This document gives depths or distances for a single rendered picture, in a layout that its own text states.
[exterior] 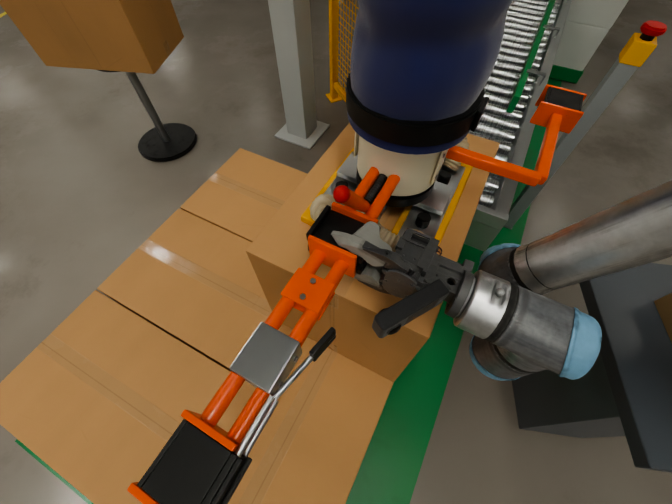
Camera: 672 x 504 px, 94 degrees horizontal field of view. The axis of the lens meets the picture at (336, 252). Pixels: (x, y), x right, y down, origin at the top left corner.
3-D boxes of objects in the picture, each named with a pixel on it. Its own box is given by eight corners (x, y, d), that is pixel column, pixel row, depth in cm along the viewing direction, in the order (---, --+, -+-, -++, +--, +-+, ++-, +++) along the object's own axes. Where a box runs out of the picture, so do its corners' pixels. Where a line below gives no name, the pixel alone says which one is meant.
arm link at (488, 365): (516, 327, 62) (553, 305, 51) (518, 389, 56) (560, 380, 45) (467, 316, 63) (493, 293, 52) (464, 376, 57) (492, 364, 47)
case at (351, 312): (357, 194, 128) (365, 102, 95) (453, 231, 118) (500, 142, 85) (275, 320, 99) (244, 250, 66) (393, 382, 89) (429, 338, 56)
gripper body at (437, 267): (395, 251, 55) (463, 280, 52) (375, 291, 51) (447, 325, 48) (403, 224, 48) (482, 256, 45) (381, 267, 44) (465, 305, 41)
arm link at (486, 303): (474, 346, 47) (504, 324, 39) (443, 331, 48) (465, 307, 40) (489, 297, 51) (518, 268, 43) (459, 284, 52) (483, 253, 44)
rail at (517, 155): (551, 20, 242) (567, -11, 226) (559, 21, 240) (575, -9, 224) (474, 241, 133) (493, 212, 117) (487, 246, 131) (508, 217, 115)
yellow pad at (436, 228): (432, 157, 81) (438, 141, 77) (471, 170, 79) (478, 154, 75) (379, 256, 65) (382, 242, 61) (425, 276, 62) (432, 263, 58)
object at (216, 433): (200, 413, 40) (184, 408, 36) (247, 445, 38) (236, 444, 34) (149, 486, 36) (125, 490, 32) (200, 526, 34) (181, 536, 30)
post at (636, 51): (502, 217, 191) (634, 31, 106) (513, 221, 189) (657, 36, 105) (499, 225, 188) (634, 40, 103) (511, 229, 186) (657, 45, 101)
